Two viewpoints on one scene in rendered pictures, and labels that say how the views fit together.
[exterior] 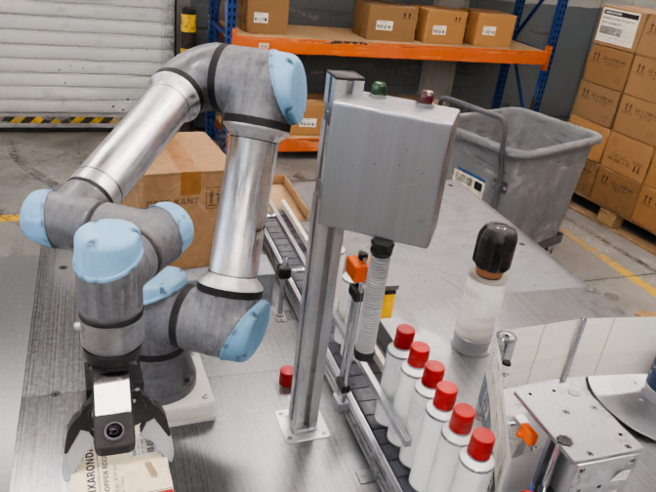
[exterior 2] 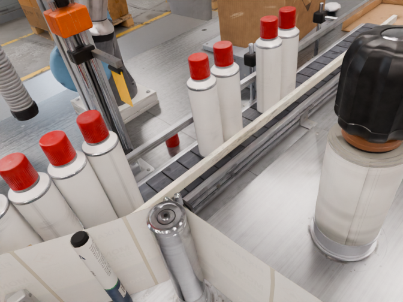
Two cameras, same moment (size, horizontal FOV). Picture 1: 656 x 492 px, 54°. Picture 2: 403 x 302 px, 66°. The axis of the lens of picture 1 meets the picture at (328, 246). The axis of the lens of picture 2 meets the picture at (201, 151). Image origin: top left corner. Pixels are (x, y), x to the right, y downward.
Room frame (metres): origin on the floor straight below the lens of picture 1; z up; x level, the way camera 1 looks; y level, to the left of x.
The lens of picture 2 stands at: (0.98, -0.53, 1.30)
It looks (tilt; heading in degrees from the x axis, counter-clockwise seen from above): 41 degrees down; 75
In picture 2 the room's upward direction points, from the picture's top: 10 degrees counter-clockwise
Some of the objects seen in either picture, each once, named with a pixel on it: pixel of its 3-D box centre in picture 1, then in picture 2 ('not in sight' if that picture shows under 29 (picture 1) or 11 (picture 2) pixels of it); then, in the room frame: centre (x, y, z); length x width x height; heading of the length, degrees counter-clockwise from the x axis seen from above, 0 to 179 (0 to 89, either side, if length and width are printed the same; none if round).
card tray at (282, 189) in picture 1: (258, 196); (400, 15); (1.98, 0.25, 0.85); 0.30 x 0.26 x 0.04; 21
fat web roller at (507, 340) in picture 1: (495, 376); (182, 265); (0.99, -0.34, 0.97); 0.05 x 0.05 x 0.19
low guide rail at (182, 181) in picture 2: (339, 294); (288, 100); (1.33, -0.04, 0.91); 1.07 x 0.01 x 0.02; 21
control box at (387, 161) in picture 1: (388, 167); not in sight; (0.92, -0.07, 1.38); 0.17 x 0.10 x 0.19; 76
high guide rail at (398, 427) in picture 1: (311, 277); (261, 71); (1.31, 0.03, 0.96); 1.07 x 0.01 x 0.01; 21
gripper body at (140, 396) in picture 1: (114, 377); not in sight; (0.66, 0.25, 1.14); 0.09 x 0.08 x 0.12; 24
